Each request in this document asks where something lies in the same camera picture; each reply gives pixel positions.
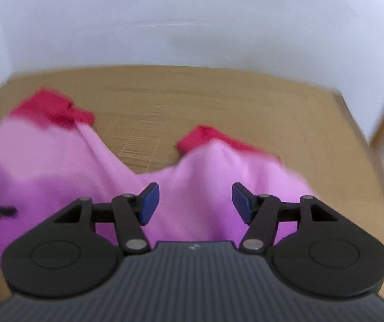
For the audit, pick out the pink and purple garment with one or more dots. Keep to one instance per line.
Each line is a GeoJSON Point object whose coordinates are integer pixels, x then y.
{"type": "Point", "coordinates": [61, 161]}

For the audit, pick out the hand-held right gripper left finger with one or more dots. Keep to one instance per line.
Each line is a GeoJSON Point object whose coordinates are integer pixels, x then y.
{"type": "Point", "coordinates": [150, 201]}

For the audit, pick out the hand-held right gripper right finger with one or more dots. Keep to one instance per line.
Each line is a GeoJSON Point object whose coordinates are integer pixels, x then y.
{"type": "Point", "coordinates": [240, 201]}

